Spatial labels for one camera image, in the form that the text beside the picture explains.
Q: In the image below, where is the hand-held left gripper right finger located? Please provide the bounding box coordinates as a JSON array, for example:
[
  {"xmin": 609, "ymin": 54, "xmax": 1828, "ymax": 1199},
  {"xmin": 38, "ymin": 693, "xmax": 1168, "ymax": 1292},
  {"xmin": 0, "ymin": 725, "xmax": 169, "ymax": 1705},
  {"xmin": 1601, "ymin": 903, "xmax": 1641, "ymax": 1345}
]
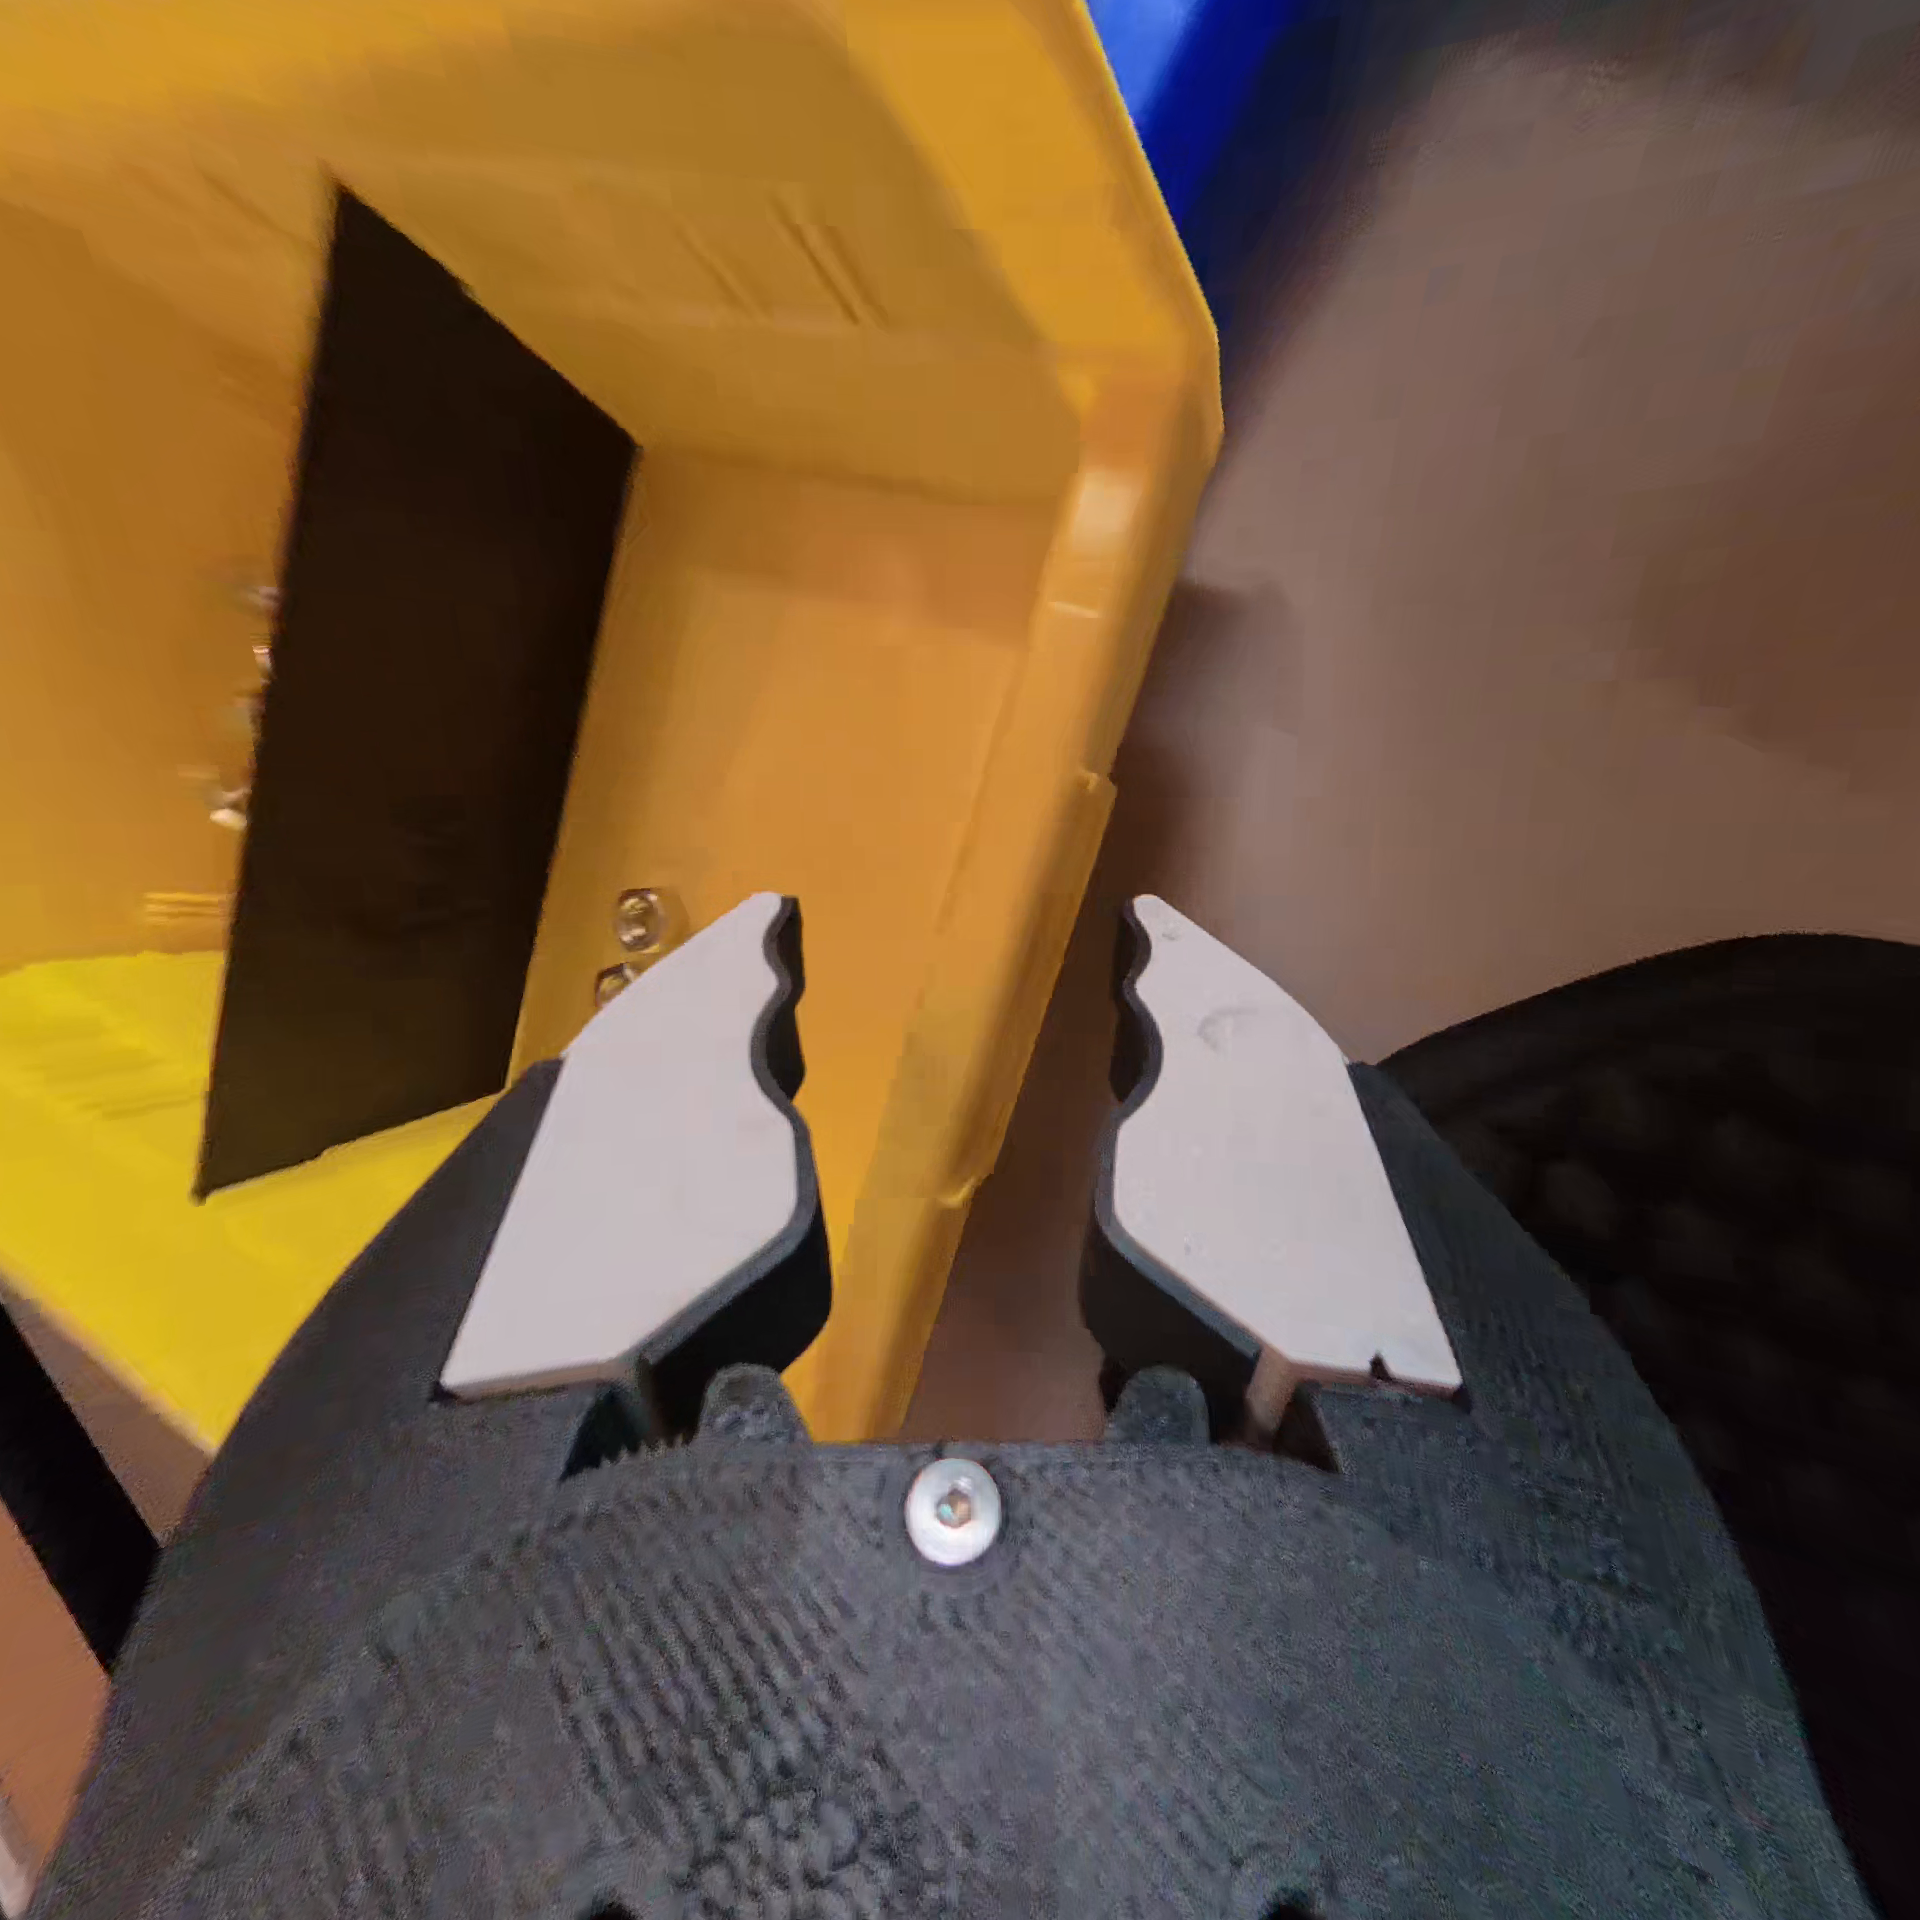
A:
[{"xmin": 1080, "ymin": 895, "xmax": 1464, "ymax": 1403}]

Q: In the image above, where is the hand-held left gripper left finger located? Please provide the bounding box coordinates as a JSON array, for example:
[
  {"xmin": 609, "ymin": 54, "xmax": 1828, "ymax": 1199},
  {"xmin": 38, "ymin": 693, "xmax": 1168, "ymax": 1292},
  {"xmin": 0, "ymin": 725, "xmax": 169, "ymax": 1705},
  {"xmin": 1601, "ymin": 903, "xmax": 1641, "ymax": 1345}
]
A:
[{"xmin": 437, "ymin": 892, "xmax": 834, "ymax": 1403}]

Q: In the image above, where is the yellow plastic bin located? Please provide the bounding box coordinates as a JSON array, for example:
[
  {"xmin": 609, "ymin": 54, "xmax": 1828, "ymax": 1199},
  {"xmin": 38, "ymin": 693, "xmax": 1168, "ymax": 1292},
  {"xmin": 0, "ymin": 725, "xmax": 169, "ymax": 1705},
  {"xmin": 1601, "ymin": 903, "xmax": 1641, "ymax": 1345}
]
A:
[{"xmin": 0, "ymin": 0, "xmax": 1224, "ymax": 1454}]

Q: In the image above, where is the blue plastic bin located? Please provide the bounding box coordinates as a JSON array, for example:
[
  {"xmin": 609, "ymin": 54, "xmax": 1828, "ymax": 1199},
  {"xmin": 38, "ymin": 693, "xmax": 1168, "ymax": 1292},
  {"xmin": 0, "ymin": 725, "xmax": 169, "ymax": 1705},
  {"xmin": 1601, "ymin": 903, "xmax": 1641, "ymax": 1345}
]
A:
[{"xmin": 1085, "ymin": 0, "xmax": 1307, "ymax": 340}]

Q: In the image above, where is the grey bin divider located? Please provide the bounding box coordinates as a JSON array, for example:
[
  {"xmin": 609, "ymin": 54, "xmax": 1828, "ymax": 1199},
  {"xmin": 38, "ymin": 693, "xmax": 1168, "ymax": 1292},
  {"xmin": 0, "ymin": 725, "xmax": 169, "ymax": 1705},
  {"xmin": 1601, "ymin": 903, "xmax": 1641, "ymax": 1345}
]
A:
[{"xmin": 191, "ymin": 187, "xmax": 641, "ymax": 1202}]

